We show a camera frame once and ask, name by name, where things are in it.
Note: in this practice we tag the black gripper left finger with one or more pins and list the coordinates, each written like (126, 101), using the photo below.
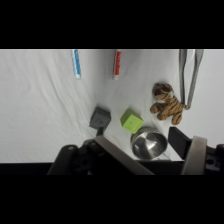
(115, 156)

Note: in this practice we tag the dark grey cube block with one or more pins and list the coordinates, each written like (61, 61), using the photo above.
(99, 118)

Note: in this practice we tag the striped tiger plush toy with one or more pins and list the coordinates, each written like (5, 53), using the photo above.
(166, 104)

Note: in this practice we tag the blue and white marker pen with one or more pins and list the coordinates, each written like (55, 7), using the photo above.
(76, 64)

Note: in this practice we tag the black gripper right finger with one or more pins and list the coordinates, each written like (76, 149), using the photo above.
(190, 150)

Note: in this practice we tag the small steel bowl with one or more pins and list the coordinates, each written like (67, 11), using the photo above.
(148, 144)

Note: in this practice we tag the metal tongs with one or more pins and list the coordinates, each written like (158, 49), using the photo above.
(190, 76)

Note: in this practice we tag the red and white marker pen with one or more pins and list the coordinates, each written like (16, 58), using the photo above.
(117, 64)

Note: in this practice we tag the green cube block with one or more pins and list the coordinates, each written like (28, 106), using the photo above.
(131, 121)

